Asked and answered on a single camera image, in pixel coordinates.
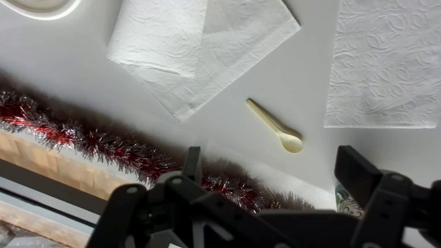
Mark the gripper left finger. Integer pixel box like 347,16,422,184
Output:
85,146,286,248

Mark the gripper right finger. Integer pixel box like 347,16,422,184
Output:
334,145,441,248

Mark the patterned paper cup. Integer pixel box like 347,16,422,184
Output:
335,182,365,219

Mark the white bowl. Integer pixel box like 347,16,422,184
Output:
0,0,82,21

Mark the red and silver tinsel garland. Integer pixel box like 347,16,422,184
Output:
0,90,315,213

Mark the cream plastic spoon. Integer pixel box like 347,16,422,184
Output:
246,99,304,154

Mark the flat white paper towel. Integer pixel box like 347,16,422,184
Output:
324,0,441,129

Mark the folded white paper towel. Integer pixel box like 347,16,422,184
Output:
106,0,301,122

